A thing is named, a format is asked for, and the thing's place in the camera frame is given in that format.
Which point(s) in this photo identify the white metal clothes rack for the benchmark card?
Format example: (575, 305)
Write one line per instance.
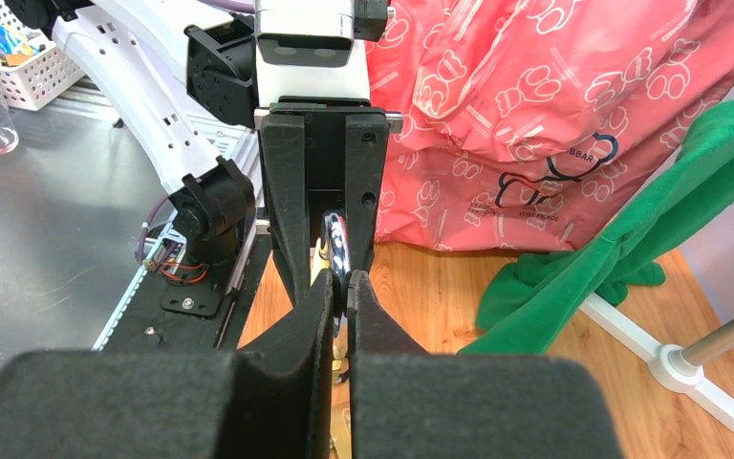
(672, 330)

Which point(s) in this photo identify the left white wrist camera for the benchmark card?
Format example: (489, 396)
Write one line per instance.
(307, 49)

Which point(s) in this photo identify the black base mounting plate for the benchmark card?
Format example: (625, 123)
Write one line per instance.
(166, 307)

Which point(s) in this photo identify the green garment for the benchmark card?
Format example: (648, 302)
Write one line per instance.
(531, 300)

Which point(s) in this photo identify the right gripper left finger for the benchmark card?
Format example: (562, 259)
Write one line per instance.
(270, 399)

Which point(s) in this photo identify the pink patterned garment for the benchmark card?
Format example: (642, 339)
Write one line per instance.
(528, 125)

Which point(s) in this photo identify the white plastic basket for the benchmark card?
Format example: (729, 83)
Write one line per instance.
(33, 70)

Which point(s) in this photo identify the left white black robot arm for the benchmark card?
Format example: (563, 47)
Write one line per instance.
(211, 54)

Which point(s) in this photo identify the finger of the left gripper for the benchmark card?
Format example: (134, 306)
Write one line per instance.
(366, 136)
(282, 139)

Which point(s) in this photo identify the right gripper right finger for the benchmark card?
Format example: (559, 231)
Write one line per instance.
(408, 403)

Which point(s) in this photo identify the brass padlock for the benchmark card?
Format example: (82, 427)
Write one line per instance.
(334, 254)

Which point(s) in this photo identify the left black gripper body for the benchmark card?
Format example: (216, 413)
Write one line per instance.
(324, 155)

